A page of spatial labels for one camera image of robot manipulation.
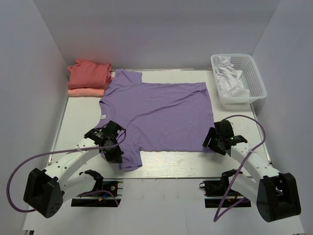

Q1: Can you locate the purple t-shirt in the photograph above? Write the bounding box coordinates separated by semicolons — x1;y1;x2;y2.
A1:
98;69;214;170

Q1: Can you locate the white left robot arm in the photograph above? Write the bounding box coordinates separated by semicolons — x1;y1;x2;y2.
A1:
23;121;126;218

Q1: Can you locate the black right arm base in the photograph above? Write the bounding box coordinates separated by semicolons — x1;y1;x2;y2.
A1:
199;169;243;209

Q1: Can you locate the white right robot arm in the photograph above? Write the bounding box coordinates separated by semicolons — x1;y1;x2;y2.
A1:
199;119;301;222

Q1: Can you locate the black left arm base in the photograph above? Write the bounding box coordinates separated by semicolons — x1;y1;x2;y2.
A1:
71;179;123;208

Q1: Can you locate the white crumpled t-shirt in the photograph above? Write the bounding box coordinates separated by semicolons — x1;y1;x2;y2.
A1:
214;56;250;97

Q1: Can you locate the white plastic basket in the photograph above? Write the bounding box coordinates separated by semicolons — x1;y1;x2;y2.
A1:
211;54;267;105

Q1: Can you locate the folded red t-shirt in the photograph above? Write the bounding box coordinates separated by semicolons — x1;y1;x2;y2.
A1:
67;59;112;90

